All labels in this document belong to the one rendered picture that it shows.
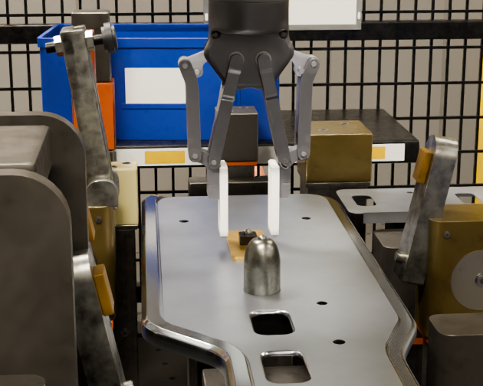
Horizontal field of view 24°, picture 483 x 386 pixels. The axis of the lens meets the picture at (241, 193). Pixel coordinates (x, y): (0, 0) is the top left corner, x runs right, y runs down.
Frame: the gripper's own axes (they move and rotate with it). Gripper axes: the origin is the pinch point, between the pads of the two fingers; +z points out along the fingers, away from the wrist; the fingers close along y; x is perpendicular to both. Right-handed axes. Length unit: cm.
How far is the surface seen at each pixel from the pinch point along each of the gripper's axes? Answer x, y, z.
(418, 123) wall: 255, 81, 45
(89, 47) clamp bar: -0.8, -14.8, -15.1
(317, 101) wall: 249, 46, 36
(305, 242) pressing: 0.5, 5.8, 4.6
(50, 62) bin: 36.6, -21.5, -8.4
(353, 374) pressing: -30.8, 4.7, 4.7
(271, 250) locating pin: -13.7, 0.7, 0.7
